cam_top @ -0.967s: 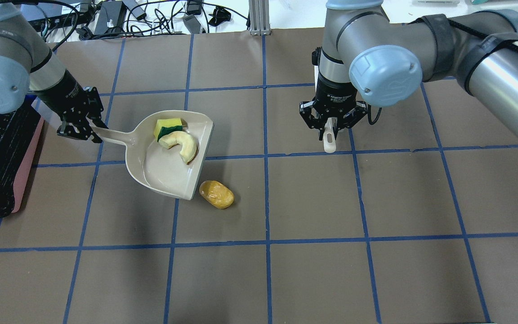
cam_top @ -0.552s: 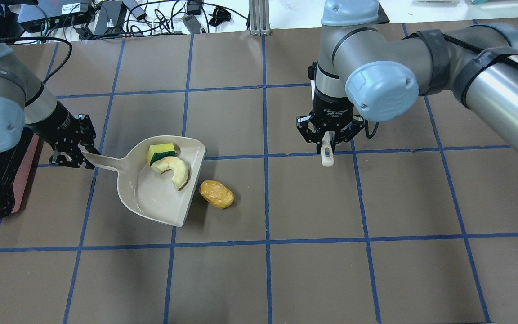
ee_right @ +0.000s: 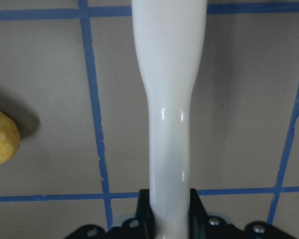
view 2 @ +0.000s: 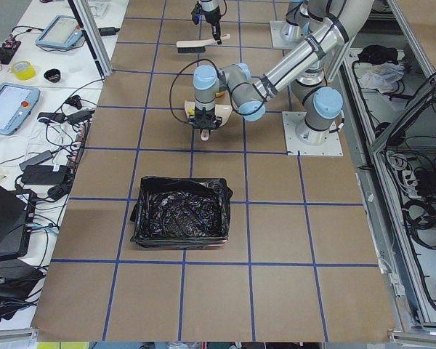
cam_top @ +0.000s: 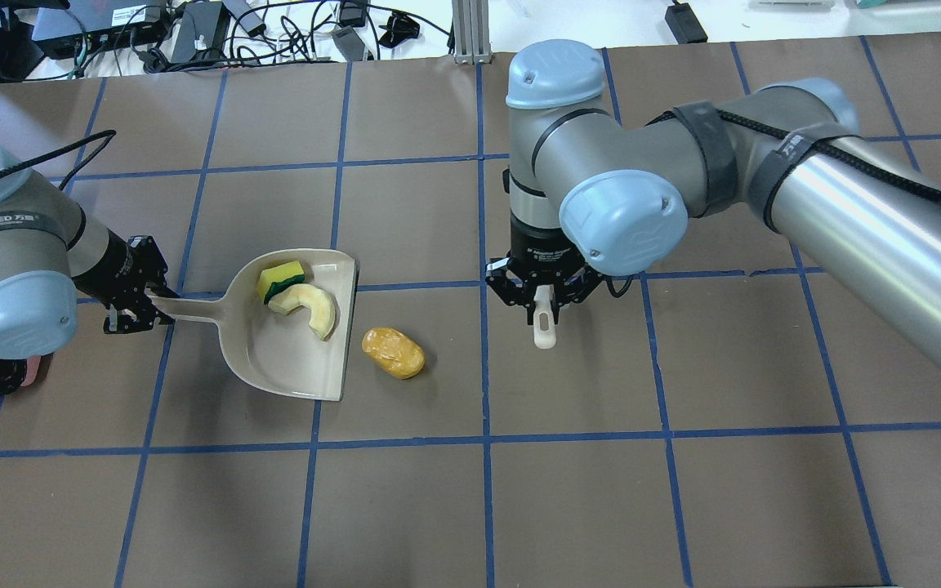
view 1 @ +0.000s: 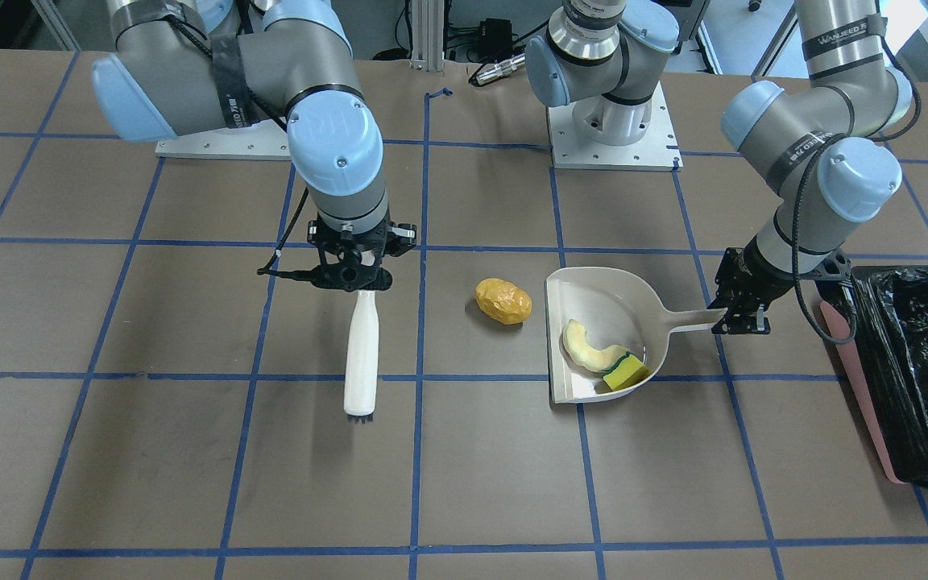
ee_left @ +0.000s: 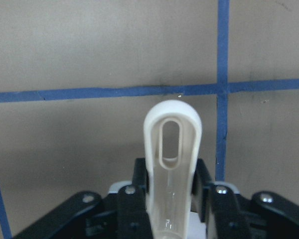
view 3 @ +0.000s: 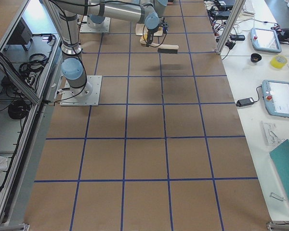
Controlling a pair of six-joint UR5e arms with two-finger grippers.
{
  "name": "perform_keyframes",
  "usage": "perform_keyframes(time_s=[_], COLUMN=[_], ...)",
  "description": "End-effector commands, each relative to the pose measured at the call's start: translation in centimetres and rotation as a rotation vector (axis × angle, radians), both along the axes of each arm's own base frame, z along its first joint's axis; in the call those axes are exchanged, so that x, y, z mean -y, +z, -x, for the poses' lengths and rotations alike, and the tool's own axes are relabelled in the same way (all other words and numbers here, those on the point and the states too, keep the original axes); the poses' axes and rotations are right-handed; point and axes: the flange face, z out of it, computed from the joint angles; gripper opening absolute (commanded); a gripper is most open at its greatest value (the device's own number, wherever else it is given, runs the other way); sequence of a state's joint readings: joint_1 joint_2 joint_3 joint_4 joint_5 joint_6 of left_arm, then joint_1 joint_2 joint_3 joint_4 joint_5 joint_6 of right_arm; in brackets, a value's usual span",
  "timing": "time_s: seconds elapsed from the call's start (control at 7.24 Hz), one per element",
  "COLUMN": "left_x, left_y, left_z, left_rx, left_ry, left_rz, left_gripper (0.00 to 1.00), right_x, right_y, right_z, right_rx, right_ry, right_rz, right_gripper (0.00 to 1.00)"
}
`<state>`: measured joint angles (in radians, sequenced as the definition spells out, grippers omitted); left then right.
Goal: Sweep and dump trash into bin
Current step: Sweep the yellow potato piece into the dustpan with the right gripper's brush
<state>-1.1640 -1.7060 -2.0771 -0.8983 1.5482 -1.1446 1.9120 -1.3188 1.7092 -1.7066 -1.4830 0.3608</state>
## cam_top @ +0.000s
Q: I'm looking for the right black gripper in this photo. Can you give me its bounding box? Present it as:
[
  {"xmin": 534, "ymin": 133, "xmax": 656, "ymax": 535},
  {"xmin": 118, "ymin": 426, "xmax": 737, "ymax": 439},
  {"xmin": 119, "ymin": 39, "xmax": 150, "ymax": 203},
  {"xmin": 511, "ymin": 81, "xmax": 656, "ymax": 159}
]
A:
[{"xmin": 485, "ymin": 246, "xmax": 605, "ymax": 311}]

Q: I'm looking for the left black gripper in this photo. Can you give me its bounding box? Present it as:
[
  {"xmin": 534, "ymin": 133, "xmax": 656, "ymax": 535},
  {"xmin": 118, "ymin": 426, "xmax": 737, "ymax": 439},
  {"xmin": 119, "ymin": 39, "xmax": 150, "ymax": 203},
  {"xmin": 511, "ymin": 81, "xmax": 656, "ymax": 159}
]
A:
[{"xmin": 100, "ymin": 235, "xmax": 179, "ymax": 335}]

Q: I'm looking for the beige hand brush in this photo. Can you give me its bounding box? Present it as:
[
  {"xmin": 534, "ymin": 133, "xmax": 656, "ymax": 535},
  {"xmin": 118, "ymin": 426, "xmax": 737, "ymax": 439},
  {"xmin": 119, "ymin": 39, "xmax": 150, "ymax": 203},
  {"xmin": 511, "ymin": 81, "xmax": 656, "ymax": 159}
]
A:
[{"xmin": 533, "ymin": 284, "xmax": 557, "ymax": 350}]

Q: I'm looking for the yellow green sponge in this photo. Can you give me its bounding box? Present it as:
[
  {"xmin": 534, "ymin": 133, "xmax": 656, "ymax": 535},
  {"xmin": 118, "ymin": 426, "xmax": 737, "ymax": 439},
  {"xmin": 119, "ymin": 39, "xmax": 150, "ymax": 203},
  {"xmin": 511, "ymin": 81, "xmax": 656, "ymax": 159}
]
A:
[{"xmin": 256, "ymin": 261, "xmax": 305, "ymax": 305}]

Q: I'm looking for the beige plastic dustpan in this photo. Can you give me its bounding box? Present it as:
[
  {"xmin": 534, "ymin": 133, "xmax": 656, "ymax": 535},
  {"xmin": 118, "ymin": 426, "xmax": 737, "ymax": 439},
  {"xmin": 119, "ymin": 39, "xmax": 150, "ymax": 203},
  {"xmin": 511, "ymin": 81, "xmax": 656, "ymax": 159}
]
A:
[{"xmin": 150, "ymin": 248, "xmax": 359, "ymax": 401}]

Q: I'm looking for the pale melon slice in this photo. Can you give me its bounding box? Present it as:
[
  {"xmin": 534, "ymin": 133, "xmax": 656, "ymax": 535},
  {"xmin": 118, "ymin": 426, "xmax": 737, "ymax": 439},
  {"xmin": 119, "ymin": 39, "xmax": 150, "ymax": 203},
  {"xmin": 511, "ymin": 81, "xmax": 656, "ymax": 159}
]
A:
[{"xmin": 266, "ymin": 283, "xmax": 337, "ymax": 341}]

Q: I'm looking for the yellow potato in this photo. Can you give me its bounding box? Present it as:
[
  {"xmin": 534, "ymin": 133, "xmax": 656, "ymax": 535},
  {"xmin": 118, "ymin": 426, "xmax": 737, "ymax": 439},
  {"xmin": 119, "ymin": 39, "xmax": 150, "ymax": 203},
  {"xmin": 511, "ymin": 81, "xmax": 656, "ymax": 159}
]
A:
[{"xmin": 361, "ymin": 327, "xmax": 426, "ymax": 380}]

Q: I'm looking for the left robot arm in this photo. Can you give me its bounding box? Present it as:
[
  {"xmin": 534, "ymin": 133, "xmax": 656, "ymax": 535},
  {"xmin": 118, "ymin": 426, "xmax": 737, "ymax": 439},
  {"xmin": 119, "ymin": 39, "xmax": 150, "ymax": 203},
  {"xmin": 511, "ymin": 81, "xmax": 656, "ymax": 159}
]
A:
[{"xmin": 0, "ymin": 145, "xmax": 172, "ymax": 360}]

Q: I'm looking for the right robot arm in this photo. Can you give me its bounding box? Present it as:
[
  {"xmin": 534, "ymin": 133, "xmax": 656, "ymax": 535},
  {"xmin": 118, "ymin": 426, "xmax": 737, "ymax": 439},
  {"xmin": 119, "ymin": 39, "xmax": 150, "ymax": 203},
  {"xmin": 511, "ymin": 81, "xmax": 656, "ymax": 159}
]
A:
[{"xmin": 484, "ymin": 38, "xmax": 941, "ymax": 368}]

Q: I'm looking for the black power adapter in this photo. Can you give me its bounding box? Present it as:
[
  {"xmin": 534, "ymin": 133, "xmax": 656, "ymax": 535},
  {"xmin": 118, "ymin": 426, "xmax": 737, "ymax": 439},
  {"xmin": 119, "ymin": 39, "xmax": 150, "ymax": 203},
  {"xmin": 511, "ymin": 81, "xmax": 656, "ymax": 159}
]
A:
[{"xmin": 169, "ymin": 1, "xmax": 230, "ymax": 64}]

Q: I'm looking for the black braided cable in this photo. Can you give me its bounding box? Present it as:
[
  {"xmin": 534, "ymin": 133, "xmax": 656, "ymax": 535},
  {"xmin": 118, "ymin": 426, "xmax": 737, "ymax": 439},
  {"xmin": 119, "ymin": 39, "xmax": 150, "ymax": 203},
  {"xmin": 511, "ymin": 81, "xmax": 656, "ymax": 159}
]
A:
[{"xmin": 0, "ymin": 129, "xmax": 118, "ymax": 221}]

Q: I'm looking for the aluminium frame post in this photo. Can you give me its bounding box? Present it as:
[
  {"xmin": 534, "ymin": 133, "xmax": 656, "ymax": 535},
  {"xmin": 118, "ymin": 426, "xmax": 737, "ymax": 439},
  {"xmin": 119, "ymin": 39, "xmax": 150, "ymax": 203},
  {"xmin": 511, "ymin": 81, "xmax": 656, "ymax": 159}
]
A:
[{"xmin": 451, "ymin": 0, "xmax": 493, "ymax": 65}]

